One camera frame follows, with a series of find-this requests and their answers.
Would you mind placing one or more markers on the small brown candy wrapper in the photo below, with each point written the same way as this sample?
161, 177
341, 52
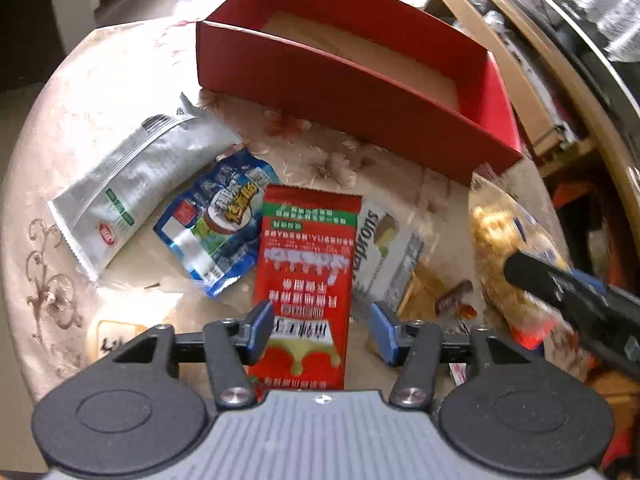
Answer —
452, 296

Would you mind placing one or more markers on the black television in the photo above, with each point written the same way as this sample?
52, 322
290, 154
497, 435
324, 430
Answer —
595, 65

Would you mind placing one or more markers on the white wafer snack packet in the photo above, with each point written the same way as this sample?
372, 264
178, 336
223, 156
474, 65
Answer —
385, 250

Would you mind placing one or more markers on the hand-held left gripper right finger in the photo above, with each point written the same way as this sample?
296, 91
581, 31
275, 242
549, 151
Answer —
382, 321

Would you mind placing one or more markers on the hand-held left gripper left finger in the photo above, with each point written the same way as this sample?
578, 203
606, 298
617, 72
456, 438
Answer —
261, 327

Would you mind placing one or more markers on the wooden tv cabinet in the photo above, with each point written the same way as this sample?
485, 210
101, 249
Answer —
600, 125

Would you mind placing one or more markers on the blue snack packet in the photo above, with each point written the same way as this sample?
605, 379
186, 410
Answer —
215, 230

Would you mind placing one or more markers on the white lace cloth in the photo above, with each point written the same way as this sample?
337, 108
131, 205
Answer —
600, 5

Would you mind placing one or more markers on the clear bag of yellow snacks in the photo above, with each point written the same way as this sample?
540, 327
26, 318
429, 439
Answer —
500, 240

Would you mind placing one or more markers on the red cardboard box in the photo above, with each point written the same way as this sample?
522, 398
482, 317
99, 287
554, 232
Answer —
325, 85

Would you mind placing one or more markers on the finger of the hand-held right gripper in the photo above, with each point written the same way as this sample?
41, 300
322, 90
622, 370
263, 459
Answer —
550, 290
590, 286

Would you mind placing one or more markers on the silver snack packet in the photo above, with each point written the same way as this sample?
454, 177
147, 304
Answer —
135, 180

